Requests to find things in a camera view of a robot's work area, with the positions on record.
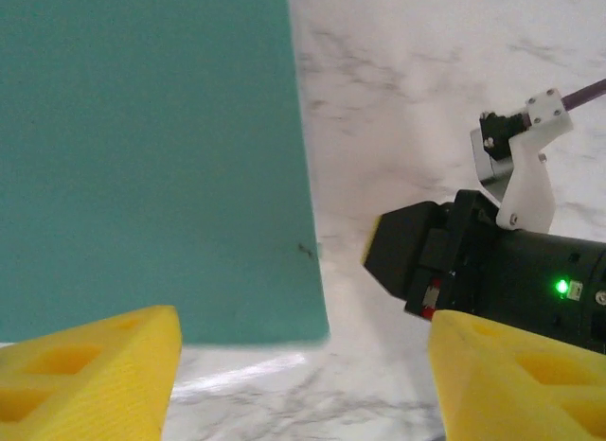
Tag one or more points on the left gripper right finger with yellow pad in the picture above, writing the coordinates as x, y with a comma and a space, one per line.
521, 393

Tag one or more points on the teal paper folder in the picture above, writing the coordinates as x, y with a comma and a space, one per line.
142, 152

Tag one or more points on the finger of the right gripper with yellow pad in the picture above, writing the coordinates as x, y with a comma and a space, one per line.
397, 252

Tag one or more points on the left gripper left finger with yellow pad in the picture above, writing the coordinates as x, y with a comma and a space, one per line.
94, 389

